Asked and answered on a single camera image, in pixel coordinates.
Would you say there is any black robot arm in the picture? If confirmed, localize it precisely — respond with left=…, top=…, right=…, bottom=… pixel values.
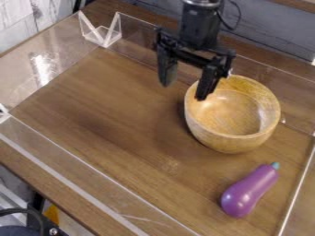
left=155, top=0, right=237, bottom=100

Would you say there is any clear acrylic tray wall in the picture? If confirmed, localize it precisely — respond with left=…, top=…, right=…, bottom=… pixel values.
left=0, top=17, right=315, bottom=236

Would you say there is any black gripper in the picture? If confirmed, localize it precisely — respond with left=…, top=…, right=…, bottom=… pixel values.
left=155, top=29, right=237, bottom=100

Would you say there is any black cable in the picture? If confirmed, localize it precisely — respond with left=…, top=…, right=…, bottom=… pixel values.
left=0, top=206, right=46, bottom=236

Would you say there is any purple toy eggplant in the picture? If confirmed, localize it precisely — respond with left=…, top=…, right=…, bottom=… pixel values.
left=221, top=162, right=279, bottom=218

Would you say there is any clear acrylic corner bracket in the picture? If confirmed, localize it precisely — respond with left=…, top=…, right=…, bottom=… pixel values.
left=78, top=11, right=122, bottom=48

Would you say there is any brown wooden bowl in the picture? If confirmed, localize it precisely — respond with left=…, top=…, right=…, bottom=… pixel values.
left=185, top=75, right=281, bottom=154

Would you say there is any black clamp with bolt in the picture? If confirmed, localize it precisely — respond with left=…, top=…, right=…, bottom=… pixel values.
left=39, top=221, right=70, bottom=236

